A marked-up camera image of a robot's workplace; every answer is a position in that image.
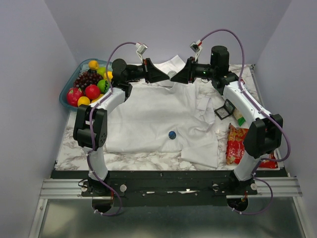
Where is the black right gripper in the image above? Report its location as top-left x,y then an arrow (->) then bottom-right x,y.
170,57 -> 216,85

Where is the aluminium rail frame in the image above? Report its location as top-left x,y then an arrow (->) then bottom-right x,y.
30,171 -> 315,238

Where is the white shirt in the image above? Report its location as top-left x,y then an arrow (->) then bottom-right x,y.
105,55 -> 220,170

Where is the orange fruit front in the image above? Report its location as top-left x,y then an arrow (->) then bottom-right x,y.
77,96 -> 91,107

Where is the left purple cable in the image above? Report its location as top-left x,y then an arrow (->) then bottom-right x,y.
87,42 -> 139,217

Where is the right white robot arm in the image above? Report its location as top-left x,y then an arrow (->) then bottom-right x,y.
171,43 -> 283,194

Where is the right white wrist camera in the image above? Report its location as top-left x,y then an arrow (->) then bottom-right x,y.
190,40 -> 203,62

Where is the yellow lemon right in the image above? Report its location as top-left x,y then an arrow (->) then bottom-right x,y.
103,71 -> 113,81

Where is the green lime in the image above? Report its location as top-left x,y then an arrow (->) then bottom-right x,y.
97,79 -> 109,94

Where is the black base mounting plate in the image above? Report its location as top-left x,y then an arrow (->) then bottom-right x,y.
41,170 -> 298,212

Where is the yellow lemon at basket back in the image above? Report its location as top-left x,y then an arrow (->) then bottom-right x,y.
88,60 -> 99,71

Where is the green apple back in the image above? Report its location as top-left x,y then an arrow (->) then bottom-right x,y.
97,67 -> 106,76

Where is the red snack bag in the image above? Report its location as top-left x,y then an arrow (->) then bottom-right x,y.
225,123 -> 278,169

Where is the purple grape bunch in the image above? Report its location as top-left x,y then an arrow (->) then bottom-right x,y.
73,69 -> 103,90

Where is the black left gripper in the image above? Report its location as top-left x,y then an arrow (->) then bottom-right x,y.
125,58 -> 169,83

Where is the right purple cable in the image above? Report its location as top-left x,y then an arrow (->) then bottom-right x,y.
198,29 -> 292,215

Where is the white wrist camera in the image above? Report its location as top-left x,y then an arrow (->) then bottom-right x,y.
135,42 -> 148,63
190,40 -> 203,62

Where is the red apple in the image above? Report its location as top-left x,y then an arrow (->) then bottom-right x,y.
85,84 -> 101,100

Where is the green cassava chips bag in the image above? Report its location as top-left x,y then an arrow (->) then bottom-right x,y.
233,109 -> 246,126

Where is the blue plastic fruit basket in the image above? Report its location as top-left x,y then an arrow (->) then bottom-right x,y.
58,58 -> 112,112

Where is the black wire stand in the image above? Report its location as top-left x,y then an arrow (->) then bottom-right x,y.
214,99 -> 236,120

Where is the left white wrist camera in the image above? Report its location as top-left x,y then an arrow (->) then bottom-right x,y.
135,42 -> 148,63

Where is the purple cable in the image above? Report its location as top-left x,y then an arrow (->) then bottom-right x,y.
198,29 -> 292,215
87,42 -> 139,217

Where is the red dragon fruit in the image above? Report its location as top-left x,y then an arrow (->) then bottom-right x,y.
66,87 -> 84,107

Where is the yellow banana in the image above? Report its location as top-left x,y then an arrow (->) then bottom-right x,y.
91,94 -> 104,104

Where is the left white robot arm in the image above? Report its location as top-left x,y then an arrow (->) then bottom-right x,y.
73,58 -> 169,196

